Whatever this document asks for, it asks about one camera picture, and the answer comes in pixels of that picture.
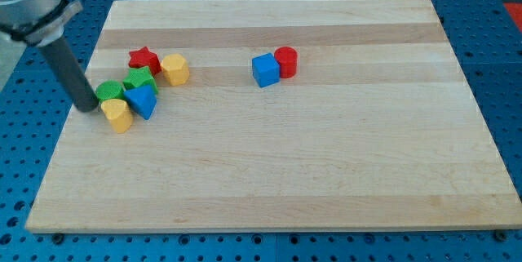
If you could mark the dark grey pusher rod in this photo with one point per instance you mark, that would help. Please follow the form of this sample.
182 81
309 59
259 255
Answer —
69 73

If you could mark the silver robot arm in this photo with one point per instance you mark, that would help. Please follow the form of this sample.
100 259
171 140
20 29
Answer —
40 24

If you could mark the blue cube block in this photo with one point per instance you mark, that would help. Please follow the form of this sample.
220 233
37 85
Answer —
265 70

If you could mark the green star block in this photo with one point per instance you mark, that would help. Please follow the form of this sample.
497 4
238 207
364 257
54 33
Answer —
139 77

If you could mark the green cylinder block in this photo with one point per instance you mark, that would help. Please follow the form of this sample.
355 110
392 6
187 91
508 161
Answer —
109 90

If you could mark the red cylinder block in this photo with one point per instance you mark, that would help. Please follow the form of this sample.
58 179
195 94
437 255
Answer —
287 58

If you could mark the red star block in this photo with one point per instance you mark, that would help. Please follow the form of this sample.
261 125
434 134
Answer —
144 57

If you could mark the yellow hexagon block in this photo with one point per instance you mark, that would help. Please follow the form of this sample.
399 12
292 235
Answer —
175 69

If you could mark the light wooden board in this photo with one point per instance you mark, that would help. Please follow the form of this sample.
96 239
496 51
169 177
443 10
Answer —
377 131

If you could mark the blue triangle block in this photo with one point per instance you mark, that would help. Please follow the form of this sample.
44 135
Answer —
142 100

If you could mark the yellow heart block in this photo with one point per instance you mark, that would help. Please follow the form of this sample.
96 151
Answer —
118 113

